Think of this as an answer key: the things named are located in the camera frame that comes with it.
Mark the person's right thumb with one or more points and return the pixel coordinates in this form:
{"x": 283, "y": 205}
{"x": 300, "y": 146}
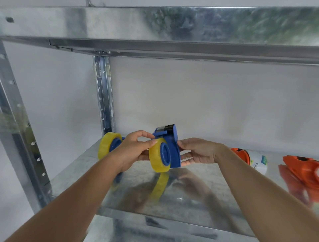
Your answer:
{"x": 185, "y": 144}

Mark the person's right forearm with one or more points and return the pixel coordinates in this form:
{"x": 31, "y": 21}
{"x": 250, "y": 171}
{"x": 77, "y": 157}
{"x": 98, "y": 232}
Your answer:
{"x": 264, "y": 199}

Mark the person's left thumb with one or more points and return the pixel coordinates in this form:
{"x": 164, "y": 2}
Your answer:
{"x": 149, "y": 144}

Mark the person's right hand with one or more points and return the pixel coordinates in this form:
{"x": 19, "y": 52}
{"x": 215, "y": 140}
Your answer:
{"x": 203, "y": 152}

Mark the orange tape dispenser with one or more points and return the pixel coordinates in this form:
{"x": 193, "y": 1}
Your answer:
{"x": 241, "y": 154}
{"x": 302, "y": 172}

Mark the yellow tape roll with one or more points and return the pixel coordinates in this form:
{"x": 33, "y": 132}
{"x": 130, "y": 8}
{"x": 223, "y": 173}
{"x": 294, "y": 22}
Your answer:
{"x": 104, "y": 145}
{"x": 156, "y": 159}

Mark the blue tape dispenser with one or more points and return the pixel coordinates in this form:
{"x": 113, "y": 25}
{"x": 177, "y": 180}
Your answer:
{"x": 114, "y": 144}
{"x": 173, "y": 147}

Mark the person's left hand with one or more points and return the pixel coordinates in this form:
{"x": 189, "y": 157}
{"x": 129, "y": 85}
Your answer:
{"x": 129, "y": 152}

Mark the perforated metal rack post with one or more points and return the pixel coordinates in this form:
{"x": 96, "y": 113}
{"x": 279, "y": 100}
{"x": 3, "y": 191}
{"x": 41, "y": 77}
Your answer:
{"x": 104, "y": 94}
{"x": 15, "y": 119}

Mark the white labelled tape roll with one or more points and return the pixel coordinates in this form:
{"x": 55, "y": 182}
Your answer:
{"x": 258, "y": 162}

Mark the person's left forearm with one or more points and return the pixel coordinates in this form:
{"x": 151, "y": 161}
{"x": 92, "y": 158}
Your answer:
{"x": 74, "y": 202}

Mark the galvanised metal upper shelf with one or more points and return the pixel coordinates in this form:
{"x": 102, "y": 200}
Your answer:
{"x": 154, "y": 27}

